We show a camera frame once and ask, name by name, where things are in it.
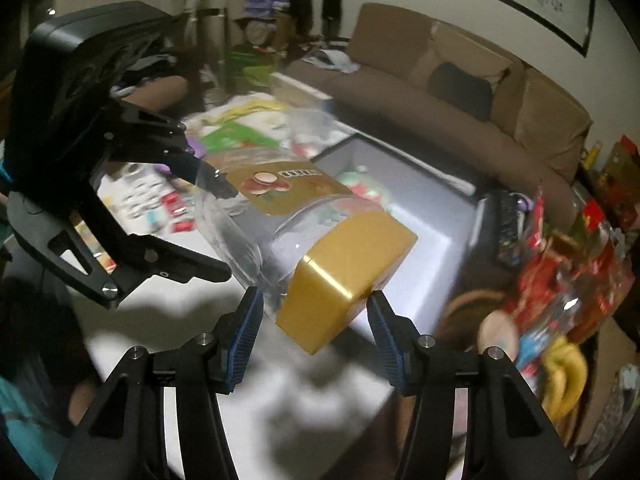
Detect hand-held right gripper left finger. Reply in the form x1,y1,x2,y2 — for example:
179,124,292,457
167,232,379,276
52,286,265,480

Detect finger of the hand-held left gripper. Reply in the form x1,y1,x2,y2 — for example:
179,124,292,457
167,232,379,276
7,195,233,310
106,100,237,200

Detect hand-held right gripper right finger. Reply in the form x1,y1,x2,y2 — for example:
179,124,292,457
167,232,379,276
366,290,576,480

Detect clear box with gold lid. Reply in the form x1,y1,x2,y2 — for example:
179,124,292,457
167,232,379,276
194,152,419,356

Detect grey storage container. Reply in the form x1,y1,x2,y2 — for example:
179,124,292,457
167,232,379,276
312,132,493,341

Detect person's left forearm blue sleeve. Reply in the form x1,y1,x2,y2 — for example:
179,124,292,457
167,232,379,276
0,372,103,466

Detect scattered small candy packets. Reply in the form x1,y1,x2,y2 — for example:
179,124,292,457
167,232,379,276
112,167,201,235

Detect floral tablecloth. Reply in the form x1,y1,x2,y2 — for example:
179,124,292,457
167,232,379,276
75,100,401,480

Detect green snack packet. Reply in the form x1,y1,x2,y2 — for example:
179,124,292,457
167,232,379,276
202,127,283,153

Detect brown armchair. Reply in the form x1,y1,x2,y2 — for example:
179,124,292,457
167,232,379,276
115,75,193,116

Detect yellow packet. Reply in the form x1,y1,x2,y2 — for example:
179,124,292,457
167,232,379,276
220,100,288,121

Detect round wooden lid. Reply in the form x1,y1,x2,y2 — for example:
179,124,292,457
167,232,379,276
477,310,521,362

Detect green plastic bag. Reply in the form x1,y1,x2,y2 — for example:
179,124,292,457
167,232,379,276
227,47,281,88

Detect clear plastic bag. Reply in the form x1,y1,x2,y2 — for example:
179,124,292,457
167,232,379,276
282,107,351,153

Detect white cardboard box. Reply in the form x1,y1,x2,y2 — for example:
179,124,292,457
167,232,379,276
270,72,336,113

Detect green square plate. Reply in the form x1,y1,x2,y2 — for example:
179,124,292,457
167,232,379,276
336,169,386,206

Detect black remote control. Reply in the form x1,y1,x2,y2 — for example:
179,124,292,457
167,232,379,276
479,191,532,267

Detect bunch of bananas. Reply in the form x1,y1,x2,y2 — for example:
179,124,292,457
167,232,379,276
540,336,590,422

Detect black speaker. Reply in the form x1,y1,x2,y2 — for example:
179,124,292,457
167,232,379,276
291,0,315,36
321,0,345,36

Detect pile of red snack packets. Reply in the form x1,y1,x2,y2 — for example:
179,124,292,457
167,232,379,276
514,192,632,342

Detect brown sofa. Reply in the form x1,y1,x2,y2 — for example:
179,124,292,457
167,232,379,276
285,2,593,221

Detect black cushion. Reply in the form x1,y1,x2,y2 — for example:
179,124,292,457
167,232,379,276
427,62,495,122

